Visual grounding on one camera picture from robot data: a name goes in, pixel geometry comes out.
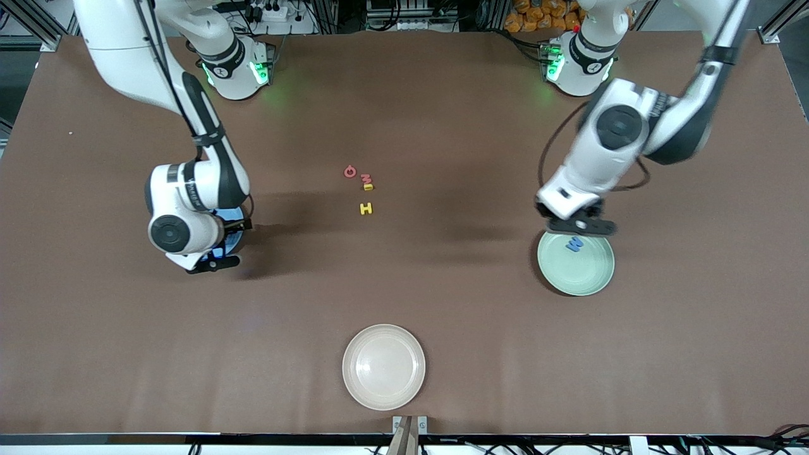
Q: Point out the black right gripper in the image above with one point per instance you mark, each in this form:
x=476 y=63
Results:
x=248 y=224

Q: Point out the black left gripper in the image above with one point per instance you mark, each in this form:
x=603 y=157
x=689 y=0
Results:
x=595 y=208

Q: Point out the blue foam letter W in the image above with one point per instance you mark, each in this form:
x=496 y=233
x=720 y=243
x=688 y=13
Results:
x=574 y=244

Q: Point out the yellow foam letter H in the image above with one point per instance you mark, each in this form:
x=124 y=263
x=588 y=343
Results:
x=366 y=208

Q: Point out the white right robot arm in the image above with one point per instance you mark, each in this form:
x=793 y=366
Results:
x=170 y=234

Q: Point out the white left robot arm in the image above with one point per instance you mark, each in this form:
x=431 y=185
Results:
x=619 y=126

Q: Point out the blue plate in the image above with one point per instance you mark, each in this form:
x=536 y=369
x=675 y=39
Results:
x=234 y=246

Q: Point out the green plate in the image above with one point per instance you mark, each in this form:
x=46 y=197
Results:
x=575 y=278

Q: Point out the red foam letter Q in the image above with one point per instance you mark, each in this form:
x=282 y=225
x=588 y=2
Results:
x=350 y=171

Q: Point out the pile of orange bags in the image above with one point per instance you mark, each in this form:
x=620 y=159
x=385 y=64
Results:
x=543 y=19

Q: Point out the beige plate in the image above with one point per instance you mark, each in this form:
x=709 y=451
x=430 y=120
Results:
x=383 y=366

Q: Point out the white power strip with plugs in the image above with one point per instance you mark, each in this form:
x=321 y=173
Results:
x=275 y=12

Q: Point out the aluminium frame profile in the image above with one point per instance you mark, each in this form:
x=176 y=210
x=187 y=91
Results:
x=47 y=39
x=770 y=35

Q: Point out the small metal bracket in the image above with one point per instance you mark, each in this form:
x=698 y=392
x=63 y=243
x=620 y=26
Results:
x=422 y=424

